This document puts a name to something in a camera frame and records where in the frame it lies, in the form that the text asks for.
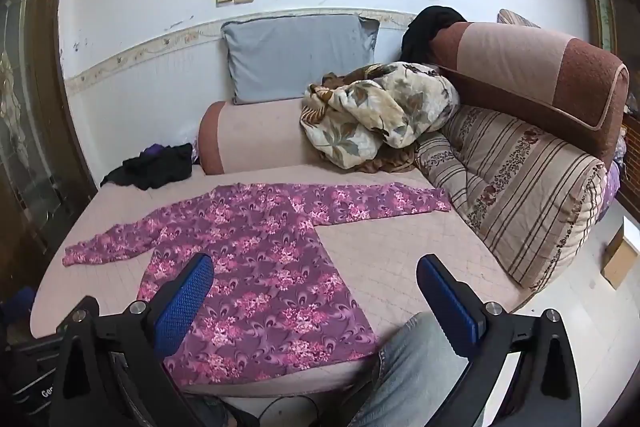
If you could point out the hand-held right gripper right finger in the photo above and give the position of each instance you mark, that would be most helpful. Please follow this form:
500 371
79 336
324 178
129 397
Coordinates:
450 302

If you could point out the black garment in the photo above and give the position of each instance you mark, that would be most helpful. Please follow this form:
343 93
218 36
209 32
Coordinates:
425 32

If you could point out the striped floral cushion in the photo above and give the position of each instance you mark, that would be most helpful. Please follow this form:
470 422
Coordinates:
520 187

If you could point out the brown and pink bolster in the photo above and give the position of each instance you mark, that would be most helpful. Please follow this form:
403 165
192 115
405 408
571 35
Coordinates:
250 132

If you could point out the grey pillow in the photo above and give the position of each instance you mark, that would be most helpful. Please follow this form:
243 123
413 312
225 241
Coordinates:
295 57

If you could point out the brown and pink backrest cushion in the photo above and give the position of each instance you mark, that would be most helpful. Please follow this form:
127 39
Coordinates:
540 72

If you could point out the purple floral long-sleeve shirt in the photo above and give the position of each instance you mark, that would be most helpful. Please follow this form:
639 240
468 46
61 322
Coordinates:
280 267

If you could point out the person's jeans leg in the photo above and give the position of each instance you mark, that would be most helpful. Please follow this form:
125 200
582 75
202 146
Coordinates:
405 372

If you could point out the cream floral blanket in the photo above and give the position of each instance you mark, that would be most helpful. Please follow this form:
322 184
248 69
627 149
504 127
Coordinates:
370 117

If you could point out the wooden door frame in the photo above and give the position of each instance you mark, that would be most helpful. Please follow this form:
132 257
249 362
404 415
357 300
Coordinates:
602 7

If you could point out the black cloth with purple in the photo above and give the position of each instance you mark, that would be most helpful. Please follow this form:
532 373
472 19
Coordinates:
150 167

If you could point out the wooden glass door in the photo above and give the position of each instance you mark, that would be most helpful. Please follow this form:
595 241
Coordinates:
30 107

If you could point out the cardboard box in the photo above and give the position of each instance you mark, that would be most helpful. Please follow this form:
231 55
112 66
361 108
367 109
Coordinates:
617 257

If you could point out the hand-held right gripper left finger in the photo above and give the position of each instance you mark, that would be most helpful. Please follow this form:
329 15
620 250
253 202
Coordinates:
184 304

